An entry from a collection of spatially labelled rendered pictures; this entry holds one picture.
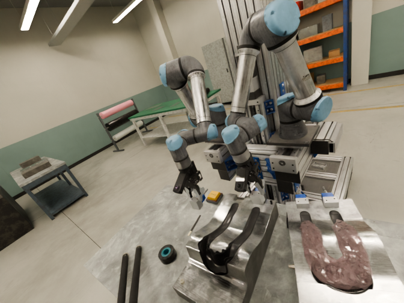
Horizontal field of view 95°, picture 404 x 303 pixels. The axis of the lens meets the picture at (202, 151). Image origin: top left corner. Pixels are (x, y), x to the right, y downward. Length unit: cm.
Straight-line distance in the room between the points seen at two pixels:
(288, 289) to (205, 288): 28
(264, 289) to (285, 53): 86
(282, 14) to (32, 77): 686
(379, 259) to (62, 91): 727
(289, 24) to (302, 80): 22
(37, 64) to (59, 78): 54
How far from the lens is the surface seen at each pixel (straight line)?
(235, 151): 76
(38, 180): 417
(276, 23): 79
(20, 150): 696
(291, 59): 87
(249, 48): 90
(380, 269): 82
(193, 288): 83
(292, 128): 111
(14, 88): 709
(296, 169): 106
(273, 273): 86
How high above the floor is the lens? 155
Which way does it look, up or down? 24 degrees down
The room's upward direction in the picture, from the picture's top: 20 degrees counter-clockwise
